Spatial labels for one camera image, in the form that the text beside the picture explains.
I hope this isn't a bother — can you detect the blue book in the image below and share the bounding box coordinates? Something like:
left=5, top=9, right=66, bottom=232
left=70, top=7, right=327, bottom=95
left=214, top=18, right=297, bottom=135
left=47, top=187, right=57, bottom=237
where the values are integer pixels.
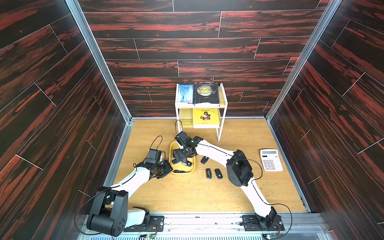
left=177, top=85, right=194, bottom=104

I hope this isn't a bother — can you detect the black flip car key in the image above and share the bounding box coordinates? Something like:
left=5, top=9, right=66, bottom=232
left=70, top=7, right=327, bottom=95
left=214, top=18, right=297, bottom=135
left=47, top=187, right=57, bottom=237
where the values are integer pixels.
left=201, top=156, right=209, bottom=165

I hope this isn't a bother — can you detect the aluminium rail frame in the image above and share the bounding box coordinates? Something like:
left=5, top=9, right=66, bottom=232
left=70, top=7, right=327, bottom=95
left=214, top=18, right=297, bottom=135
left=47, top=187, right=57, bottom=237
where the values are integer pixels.
left=77, top=212, right=334, bottom=240

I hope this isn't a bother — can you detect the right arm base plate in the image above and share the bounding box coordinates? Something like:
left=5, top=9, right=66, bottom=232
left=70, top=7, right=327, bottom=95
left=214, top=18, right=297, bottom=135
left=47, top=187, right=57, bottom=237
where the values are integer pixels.
left=240, top=215, right=285, bottom=232

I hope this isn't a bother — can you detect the white calculator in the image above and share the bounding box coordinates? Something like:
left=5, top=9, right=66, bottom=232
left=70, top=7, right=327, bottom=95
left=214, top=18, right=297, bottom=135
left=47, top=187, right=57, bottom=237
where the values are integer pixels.
left=260, top=149, right=283, bottom=172

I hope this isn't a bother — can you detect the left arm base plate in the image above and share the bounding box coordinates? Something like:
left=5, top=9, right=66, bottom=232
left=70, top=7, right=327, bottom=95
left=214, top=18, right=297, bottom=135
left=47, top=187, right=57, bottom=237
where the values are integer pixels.
left=126, top=216, right=165, bottom=233

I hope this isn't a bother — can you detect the black hardcover book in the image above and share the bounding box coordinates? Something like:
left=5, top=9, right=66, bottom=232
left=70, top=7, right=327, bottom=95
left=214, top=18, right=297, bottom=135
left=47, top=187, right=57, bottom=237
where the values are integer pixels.
left=193, top=82, right=220, bottom=105

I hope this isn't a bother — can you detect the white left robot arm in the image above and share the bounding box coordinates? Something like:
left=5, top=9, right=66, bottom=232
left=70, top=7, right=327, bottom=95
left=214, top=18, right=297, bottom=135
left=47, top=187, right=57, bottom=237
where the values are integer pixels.
left=87, top=149, right=173, bottom=237

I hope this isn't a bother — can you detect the yellow book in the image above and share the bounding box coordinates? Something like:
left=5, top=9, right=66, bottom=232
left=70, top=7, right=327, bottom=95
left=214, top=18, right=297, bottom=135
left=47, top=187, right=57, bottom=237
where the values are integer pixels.
left=193, top=108, right=221, bottom=129

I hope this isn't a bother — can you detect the black car key with logo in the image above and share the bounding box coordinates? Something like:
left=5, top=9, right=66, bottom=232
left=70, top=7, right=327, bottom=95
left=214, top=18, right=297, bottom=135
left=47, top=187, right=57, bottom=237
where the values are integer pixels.
left=215, top=168, right=223, bottom=179

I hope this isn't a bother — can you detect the yellow storage tray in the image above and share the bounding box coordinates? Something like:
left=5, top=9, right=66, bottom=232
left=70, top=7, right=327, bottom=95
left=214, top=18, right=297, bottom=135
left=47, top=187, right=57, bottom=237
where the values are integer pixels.
left=170, top=141, right=196, bottom=175

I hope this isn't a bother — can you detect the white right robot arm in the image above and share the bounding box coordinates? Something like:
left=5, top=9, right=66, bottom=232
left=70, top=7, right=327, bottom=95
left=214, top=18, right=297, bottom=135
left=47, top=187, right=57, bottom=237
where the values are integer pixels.
left=175, top=132, right=278, bottom=231

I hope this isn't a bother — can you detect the white metal shelf rack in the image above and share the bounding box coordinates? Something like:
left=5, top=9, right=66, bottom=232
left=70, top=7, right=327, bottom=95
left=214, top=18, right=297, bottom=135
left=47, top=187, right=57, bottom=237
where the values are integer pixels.
left=175, top=83, right=229, bottom=141

